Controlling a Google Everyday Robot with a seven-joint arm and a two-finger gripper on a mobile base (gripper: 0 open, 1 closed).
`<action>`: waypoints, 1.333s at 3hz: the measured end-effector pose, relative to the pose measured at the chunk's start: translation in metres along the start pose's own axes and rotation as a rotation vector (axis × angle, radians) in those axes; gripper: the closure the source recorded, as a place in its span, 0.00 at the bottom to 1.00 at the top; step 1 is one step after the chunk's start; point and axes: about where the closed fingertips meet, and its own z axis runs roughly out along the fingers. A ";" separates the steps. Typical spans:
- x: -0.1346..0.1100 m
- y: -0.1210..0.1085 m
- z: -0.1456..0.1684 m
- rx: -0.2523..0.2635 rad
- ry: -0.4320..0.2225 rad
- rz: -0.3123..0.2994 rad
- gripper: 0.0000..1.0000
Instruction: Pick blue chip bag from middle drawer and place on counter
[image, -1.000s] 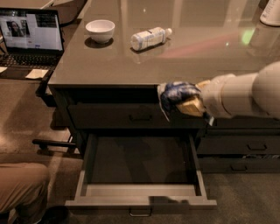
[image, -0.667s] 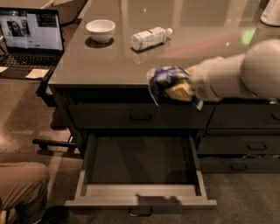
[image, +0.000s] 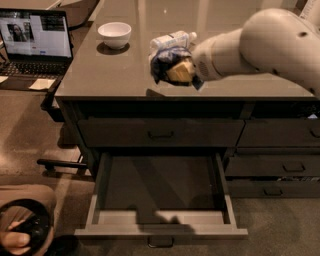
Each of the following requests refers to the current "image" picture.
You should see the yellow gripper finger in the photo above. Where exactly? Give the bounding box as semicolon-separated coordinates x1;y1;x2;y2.
166;58;195;82

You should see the blue chip bag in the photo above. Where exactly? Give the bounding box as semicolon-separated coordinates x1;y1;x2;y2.
150;46;204;90

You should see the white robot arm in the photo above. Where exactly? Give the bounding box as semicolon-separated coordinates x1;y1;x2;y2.
166;9;320;98

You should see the top right drawer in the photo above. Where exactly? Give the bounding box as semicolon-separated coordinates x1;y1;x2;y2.
237;119;320;148

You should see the middle right drawer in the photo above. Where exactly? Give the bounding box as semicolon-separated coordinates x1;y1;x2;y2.
225;155;320;177

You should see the closed top left drawer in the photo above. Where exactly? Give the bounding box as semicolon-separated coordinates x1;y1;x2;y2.
77;118;244;147

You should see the open middle drawer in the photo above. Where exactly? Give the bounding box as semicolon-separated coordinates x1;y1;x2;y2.
75;153;248;248

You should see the bottom right drawer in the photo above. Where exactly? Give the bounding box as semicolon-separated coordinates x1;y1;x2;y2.
227;180;320;198

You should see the person's hand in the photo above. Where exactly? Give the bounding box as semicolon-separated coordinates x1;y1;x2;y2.
0;221;30;256

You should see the clear plastic water bottle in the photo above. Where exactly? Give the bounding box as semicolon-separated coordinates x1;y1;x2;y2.
150;31;197;50

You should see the white ceramic bowl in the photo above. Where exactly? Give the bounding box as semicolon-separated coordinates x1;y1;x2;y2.
98;22;132;49

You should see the white cylindrical container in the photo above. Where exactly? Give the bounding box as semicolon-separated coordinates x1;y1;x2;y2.
300;0;320;26

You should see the white paper note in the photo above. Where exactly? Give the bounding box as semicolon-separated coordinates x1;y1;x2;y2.
29;79;54;90

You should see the open black laptop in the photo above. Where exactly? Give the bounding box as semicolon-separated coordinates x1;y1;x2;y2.
0;8;73;78

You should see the black chair base leg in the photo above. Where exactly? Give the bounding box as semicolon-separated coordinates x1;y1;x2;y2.
37;159;87;172

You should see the person's leg in khaki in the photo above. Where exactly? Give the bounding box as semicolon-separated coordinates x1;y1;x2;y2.
0;184;58;256

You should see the black ring controller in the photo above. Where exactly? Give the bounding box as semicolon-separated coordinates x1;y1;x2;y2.
0;199;51;256

